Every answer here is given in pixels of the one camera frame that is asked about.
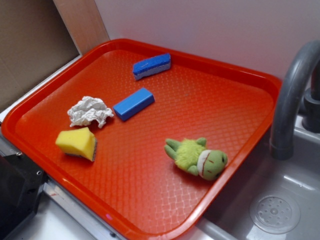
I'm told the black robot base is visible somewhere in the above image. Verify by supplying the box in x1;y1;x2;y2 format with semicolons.
0;154;47;240

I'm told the red plastic tray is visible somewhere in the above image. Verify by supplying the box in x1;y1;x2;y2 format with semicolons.
1;39;281;240

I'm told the blue rectangular block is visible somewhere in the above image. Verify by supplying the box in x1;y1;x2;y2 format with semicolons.
113;87;155;121

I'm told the green plush frog toy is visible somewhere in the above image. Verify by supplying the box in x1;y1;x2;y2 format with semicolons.
164;137;228;181

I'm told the blue and white sponge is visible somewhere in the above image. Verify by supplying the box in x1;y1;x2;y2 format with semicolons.
132;53;171;81

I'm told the crumpled white paper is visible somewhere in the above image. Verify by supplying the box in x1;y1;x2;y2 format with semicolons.
67;96;114;129

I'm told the yellow sponge wedge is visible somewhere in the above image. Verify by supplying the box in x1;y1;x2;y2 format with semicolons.
55;127;98;162

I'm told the grey toy sink basin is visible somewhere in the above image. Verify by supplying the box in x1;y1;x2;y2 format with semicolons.
196;116;320;240

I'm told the brown cardboard panel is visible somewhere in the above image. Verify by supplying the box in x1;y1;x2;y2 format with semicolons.
0;0;79;111

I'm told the grey toy faucet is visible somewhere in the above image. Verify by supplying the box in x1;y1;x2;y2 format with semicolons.
269;40;320;160

